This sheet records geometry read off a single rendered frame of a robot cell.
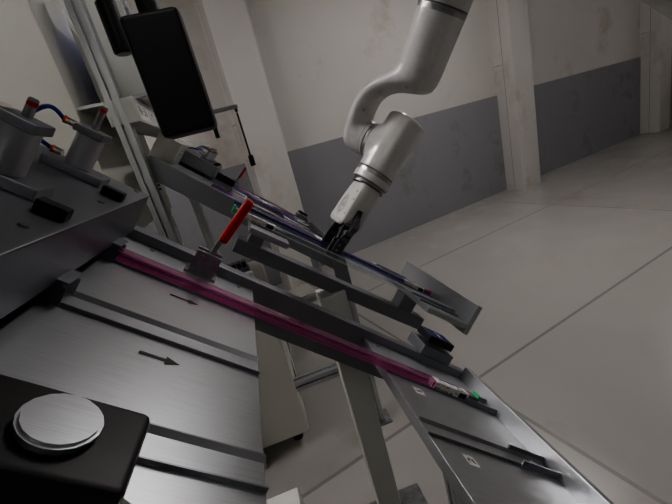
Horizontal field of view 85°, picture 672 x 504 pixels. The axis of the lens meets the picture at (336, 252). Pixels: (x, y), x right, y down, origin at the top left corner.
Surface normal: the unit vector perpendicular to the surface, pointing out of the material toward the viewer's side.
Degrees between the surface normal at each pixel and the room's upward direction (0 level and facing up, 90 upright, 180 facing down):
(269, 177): 90
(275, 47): 90
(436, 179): 90
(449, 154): 90
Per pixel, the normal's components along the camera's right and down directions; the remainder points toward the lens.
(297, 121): 0.45, 0.16
